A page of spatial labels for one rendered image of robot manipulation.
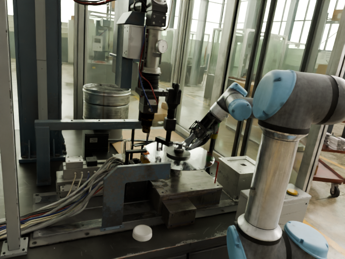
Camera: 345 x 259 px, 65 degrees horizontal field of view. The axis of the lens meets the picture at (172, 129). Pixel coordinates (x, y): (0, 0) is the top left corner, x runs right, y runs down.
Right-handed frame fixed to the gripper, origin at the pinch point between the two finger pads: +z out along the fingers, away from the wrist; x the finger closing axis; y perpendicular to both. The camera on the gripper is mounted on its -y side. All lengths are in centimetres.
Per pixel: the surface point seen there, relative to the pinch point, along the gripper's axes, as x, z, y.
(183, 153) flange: 0.5, 2.9, 1.3
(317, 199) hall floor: 82, 15, -225
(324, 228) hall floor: 96, 20, -171
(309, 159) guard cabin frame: 38, -31, -15
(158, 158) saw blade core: -3.6, 9.0, 11.2
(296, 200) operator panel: 45.4, -16.5, -7.2
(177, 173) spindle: 4.8, 11.5, 1.3
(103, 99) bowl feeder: -64, 25, -14
